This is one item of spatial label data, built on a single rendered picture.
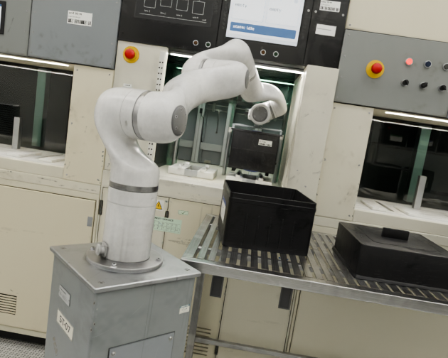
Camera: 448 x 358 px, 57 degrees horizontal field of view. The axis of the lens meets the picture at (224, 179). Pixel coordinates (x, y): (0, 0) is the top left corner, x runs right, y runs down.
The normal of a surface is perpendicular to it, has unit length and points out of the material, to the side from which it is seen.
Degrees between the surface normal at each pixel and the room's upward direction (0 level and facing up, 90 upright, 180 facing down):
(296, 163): 90
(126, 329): 90
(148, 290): 90
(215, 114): 90
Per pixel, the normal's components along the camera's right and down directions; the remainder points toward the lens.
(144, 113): -0.39, -0.03
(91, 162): -0.07, 0.12
